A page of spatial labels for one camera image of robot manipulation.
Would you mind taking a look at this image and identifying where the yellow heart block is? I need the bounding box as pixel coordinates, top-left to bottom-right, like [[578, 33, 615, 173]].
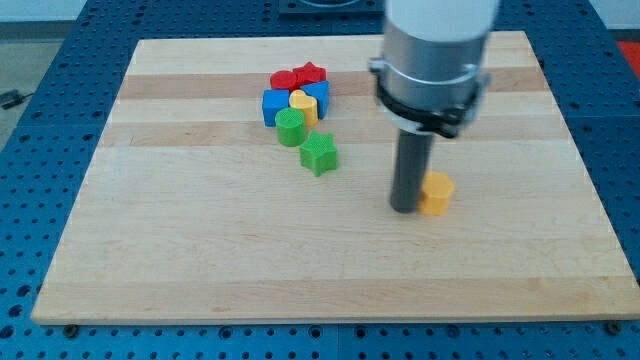
[[289, 90, 319, 127]]

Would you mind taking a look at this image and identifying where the yellow hexagon block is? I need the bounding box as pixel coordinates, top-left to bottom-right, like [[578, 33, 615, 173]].
[[418, 172, 455, 216]]

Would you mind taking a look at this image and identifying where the red star block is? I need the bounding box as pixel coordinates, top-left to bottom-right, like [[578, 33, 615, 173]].
[[293, 61, 327, 87]]

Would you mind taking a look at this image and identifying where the wooden board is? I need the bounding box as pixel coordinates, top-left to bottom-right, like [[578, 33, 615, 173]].
[[32, 31, 639, 325]]

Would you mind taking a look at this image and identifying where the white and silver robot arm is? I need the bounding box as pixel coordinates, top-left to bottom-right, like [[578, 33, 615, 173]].
[[369, 0, 501, 213]]

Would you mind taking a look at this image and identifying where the blue cube block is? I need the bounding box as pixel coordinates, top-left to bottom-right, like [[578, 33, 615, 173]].
[[261, 89, 290, 127]]

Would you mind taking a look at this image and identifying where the green star block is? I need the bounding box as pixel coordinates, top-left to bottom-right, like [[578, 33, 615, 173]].
[[299, 131, 339, 177]]

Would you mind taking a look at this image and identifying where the green cylinder block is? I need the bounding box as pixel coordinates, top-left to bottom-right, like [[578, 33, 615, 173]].
[[275, 107, 306, 147]]

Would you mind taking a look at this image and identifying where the red cylinder block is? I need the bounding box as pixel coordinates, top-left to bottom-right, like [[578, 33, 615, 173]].
[[269, 70, 299, 92]]

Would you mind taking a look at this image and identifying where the black cable plug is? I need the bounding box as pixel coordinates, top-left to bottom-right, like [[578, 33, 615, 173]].
[[0, 89, 33, 110]]

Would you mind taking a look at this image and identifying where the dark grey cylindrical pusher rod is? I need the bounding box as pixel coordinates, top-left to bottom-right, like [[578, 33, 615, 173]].
[[390, 130, 433, 213]]

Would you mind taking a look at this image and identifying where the blue triangle block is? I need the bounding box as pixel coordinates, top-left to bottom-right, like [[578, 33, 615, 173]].
[[301, 81, 330, 120]]

